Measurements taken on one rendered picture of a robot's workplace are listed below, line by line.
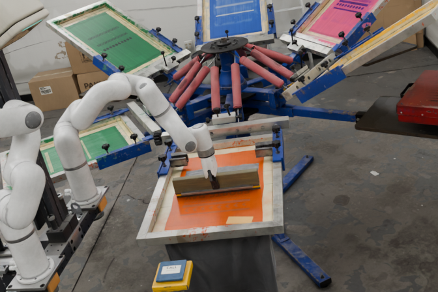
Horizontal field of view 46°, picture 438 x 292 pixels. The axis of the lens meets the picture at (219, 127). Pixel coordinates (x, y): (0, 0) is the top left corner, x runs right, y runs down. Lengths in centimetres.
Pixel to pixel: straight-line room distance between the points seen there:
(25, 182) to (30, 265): 32
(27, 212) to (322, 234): 229
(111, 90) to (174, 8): 468
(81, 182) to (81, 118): 27
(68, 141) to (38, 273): 50
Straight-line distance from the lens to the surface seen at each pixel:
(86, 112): 200
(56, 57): 722
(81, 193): 213
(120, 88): 195
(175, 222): 219
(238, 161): 253
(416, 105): 253
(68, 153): 205
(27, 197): 163
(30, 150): 168
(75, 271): 379
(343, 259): 333
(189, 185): 228
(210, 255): 221
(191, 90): 307
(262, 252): 218
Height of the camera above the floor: 217
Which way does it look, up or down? 25 degrees down
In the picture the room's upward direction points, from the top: 12 degrees counter-clockwise
